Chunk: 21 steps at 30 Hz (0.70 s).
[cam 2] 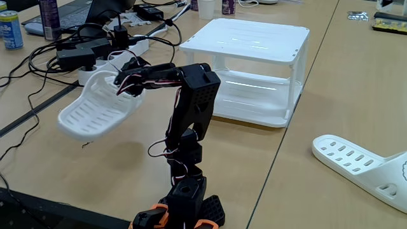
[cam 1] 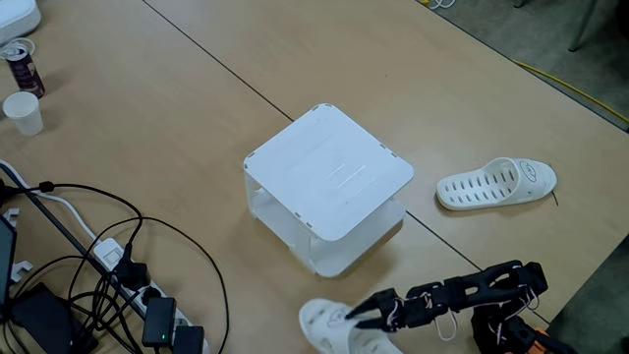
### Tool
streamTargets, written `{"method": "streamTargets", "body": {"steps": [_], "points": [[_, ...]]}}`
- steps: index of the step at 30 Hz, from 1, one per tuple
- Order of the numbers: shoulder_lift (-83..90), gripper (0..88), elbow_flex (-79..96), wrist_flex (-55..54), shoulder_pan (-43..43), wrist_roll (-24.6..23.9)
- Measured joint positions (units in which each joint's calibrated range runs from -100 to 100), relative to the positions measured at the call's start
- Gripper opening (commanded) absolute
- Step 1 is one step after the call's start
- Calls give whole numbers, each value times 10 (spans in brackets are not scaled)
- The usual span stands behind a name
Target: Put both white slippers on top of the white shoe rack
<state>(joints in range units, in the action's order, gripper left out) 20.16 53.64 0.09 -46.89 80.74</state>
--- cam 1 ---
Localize white slipper with dog print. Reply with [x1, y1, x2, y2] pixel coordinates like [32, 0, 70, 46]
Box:
[298, 297, 404, 354]
[435, 156, 559, 211]

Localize white two-tier shoe rack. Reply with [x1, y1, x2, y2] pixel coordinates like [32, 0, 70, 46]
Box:
[243, 102, 416, 279]

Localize black power adapter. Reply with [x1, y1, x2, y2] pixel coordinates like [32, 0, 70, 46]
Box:
[172, 324, 205, 354]

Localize black adapter with green light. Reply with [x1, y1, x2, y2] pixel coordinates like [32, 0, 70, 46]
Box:
[142, 296, 177, 348]

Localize black power plug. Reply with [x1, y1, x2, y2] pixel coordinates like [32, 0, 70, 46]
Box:
[113, 243, 151, 291]

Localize white power strip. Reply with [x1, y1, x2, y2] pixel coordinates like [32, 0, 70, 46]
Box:
[91, 237, 210, 354]

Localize black flat power brick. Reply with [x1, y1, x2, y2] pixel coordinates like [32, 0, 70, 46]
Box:
[9, 282, 99, 354]

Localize grey chair leg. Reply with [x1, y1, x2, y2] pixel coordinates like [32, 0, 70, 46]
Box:
[568, 0, 600, 53]

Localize dark laptop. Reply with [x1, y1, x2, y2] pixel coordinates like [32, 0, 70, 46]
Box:
[0, 215, 19, 309]

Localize white paper cup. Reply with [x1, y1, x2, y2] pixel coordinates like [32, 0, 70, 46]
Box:
[2, 90, 44, 137]

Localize dark purple drink can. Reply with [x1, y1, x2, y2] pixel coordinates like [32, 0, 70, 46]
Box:
[4, 44, 46, 99]

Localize white flat device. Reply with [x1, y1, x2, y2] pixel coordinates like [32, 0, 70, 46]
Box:
[0, 0, 42, 46]

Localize long black looping cable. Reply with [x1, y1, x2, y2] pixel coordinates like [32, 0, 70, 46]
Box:
[68, 215, 231, 354]

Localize yellow floor cable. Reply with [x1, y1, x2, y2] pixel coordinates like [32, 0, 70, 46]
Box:
[513, 59, 629, 125]

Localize white power strip cord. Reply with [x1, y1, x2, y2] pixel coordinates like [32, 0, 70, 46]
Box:
[0, 157, 99, 243]

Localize black cable with ferrite bead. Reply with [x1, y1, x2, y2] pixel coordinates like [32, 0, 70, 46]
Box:
[0, 180, 144, 262]

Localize white coiled cable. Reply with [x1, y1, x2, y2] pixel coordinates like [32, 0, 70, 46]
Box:
[0, 36, 37, 61]

